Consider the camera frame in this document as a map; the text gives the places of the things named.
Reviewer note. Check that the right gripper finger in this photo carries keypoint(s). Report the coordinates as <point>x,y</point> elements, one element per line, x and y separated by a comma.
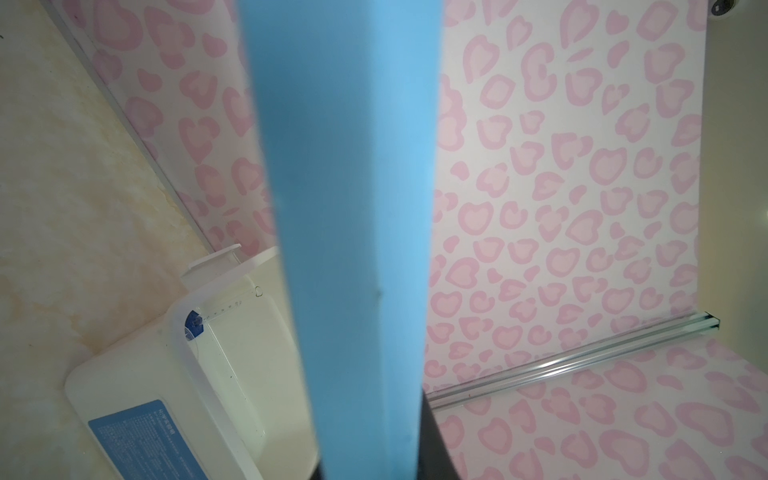
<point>434,461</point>

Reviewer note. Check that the white plastic storage bin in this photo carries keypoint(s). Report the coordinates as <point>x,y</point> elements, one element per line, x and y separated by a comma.
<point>230,404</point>

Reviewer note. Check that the blue plastic bin lid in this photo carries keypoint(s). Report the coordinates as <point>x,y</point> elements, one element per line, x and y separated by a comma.
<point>346,95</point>

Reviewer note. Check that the blue base measuring cylinder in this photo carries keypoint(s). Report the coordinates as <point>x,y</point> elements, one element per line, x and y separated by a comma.
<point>198,319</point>

